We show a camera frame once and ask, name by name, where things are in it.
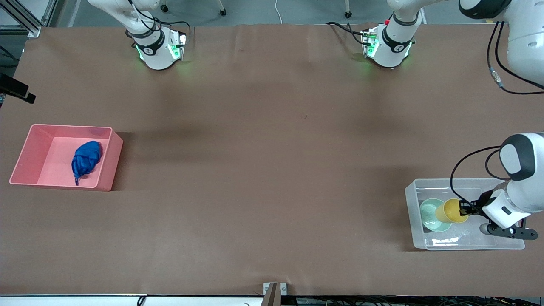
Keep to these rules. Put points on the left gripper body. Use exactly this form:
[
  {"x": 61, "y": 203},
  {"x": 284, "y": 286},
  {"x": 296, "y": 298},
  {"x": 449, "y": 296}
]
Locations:
[{"x": 483, "y": 200}]

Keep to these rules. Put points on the yellow cup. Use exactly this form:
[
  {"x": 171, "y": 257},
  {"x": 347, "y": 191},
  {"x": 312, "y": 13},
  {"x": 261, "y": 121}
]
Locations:
[{"x": 448, "y": 211}]

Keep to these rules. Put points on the pale green bowl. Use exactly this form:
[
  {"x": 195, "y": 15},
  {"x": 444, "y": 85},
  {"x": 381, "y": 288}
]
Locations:
[{"x": 428, "y": 216}]

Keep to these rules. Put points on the blue cloth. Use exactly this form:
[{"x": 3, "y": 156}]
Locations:
[{"x": 87, "y": 159}]

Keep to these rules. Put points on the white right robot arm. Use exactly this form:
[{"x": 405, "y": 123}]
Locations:
[{"x": 155, "y": 55}]

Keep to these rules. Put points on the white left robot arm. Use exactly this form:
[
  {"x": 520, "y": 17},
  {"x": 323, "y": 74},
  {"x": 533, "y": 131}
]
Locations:
[{"x": 527, "y": 42}]

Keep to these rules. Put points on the clear plastic box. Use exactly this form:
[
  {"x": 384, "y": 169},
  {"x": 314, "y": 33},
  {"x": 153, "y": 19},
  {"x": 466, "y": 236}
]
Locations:
[{"x": 425, "y": 240}]

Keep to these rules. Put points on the pink plastic box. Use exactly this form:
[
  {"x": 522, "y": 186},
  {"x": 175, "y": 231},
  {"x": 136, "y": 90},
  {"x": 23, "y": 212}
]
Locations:
[{"x": 51, "y": 163}]

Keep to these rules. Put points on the brown table cover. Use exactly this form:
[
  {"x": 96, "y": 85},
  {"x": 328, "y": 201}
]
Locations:
[{"x": 272, "y": 127}]

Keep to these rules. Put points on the metal table corner bracket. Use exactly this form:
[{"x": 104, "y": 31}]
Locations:
[{"x": 34, "y": 32}]

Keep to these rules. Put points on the aluminium frame profile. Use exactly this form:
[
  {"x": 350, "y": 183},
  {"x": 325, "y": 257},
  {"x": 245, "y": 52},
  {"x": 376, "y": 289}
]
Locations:
[{"x": 25, "y": 19}]

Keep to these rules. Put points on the metal table edge bracket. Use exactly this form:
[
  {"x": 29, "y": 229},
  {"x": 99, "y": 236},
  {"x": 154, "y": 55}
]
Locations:
[{"x": 275, "y": 293}]

